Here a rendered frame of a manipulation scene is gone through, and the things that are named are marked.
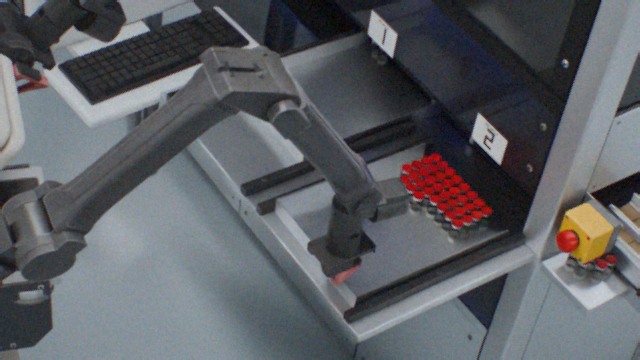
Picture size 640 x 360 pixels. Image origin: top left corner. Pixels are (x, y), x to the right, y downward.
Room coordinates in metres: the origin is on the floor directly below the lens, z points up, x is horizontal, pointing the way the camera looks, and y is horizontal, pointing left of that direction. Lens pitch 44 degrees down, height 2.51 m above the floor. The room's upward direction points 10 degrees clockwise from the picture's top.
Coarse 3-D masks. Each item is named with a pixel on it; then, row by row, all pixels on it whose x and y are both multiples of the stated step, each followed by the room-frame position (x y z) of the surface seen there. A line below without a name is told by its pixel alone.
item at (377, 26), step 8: (376, 16) 1.98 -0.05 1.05; (376, 24) 1.98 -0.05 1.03; (384, 24) 1.96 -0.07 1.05; (368, 32) 2.00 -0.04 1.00; (376, 32) 1.98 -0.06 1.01; (392, 32) 1.94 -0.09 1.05; (376, 40) 1.97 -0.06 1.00; (392, 40) 1.94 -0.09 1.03; (384, 48) 1.95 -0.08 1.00; (392, 48) 1.94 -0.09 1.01; (392, 56) 1.93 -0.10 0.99
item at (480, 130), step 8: (480, 120) 1.73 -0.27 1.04; (480, 128) 1.73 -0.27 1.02; (488, 128) 1.71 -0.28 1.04; (472, 136) 1.74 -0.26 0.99; (480, 136) 1.72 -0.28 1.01; (488, 136) 1.71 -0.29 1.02; (496, 136) 1.69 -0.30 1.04; (480, 144) 1.72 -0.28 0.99; (488, 144) 1.70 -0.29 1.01; (496, 144) 1.69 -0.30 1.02; (504, 144) 1.68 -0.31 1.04; (488, 152) 1.70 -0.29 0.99; (496, 152) 1.69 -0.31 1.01; (496, 160) 1.68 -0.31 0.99
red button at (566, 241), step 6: (558, 234) 1.51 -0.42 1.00; (564, 234) 1.50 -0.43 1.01; (570, 234) 1.50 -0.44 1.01; (558, 240) 1.50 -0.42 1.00; (564, 240) 1.49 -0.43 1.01; (570, 240) 1.49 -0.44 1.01; (576, 240) 1.49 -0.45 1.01; (558, 246) 1.50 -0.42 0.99; (564, 246) 1.49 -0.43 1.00; (570, 246) 1.48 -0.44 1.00; (576, 246) 1.49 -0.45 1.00; (564, 252) 1.49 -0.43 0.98; (570, 252) 1.48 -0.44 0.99
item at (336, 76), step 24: (312, 48) 2.02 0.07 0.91; (336, 48) 2.06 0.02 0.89; (360, 48) 2.08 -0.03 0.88; (288, 72) 1.97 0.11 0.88; (312, 72) 1.98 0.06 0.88; (336, 72) 1.99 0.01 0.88; (360, 72) 2.00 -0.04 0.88; (384, 72) 2.02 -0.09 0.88; (312, 96) 1.90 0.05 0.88; (336, 96) 1.92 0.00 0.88; (360, 96) 1.93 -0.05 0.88; (384, 96) 1.94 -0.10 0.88; (408, 96) 1.95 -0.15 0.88; (336, 120) 1.84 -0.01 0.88; (360, 120) 1.85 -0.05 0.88; (384, 120) 1.87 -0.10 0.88; (408, 120) 1.86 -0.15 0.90; (288, 144) 1.74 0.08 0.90
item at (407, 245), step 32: (384, 160) 1.72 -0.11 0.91; (416, 160) 1.77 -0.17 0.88; (320, 192) 1.63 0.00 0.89; (288, 224) 1.53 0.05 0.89; (320, 224) 1.55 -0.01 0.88; (384, 224) 1.58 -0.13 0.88; (416, 224) 1.59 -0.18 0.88; (384, 256) 1.50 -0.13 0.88; (416, 256) 1.51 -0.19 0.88; (448, 256) 1.50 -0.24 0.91; (352, 288) 1.41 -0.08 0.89; (384, 288) 1.41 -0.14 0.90
